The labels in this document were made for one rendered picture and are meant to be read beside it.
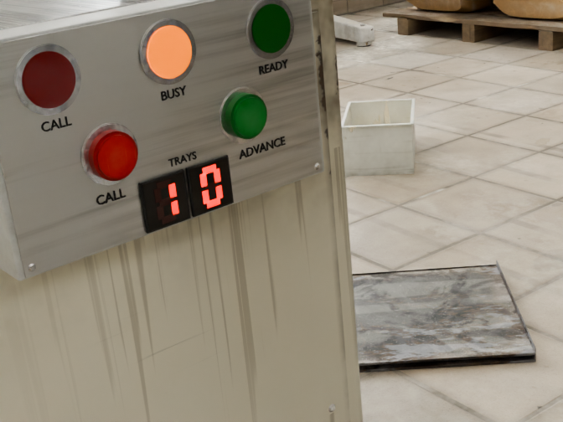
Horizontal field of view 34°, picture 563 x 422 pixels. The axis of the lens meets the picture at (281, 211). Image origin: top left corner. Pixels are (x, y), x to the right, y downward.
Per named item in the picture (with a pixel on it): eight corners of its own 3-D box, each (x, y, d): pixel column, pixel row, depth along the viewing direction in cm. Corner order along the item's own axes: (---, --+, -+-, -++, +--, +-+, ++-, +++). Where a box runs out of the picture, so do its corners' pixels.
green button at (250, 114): (220, 141, 60) (215, 96, 59) (256, 130, 62) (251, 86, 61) (235, 145, 59) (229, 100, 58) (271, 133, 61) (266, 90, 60)
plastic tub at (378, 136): (351, 147, 307) (348, 101, 301) (416, 145, 303) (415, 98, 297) (343, 177, 279) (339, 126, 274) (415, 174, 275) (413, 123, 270)
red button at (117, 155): (86, 182, 55) (78, 134, 54) (129, 168, 56) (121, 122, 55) (99, 187, 53) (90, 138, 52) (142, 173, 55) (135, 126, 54)
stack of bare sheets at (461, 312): (219, 381, 174) (217, 367, 173) (236, 289, 212) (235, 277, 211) (535, 362, 170) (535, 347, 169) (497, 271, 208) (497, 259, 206)
